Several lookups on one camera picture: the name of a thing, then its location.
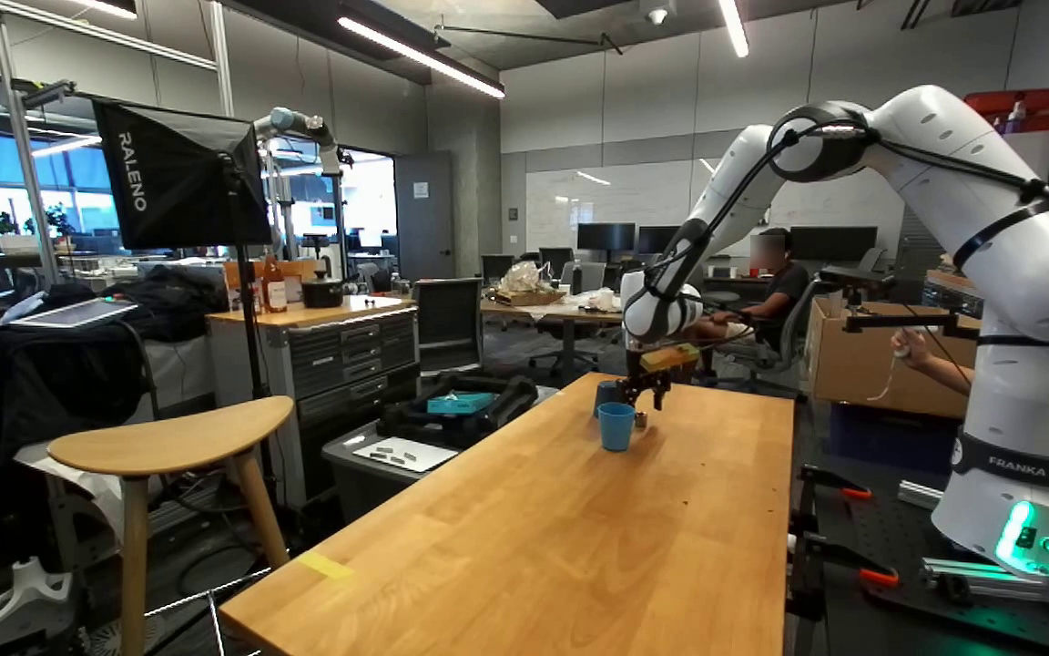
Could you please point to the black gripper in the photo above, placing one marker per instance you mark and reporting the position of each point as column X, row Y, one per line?
column 659, row 369

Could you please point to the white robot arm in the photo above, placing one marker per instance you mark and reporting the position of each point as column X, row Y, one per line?
column 988, row 211

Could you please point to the light blue plastic cup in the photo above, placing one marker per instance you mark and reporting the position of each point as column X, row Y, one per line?
column 614, row 425

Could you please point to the black softbox light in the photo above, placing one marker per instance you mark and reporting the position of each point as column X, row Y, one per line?
column 183, row 179

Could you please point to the seated person dark shirt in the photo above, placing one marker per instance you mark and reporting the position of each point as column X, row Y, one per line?
column 780, row 296

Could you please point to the teal flat case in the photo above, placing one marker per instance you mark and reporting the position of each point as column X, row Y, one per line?
column 459, row 400

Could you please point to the orange black clamp far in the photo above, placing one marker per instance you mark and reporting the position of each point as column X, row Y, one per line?
column 815, row 482

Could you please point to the orange black clamp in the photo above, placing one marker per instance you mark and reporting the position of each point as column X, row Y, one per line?
column 815, row 482
column 815, row 561

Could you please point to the cardboard box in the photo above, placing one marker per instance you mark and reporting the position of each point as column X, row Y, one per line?
column 854, row 364

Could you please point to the orange black clamp near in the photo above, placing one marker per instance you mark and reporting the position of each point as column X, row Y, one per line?
column 815, row 561

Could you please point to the grey drawer cabinet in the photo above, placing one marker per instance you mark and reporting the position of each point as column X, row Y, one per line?
column 338, row 360

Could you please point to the wooden stool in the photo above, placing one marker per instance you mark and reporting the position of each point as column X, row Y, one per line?
column 169, row 447

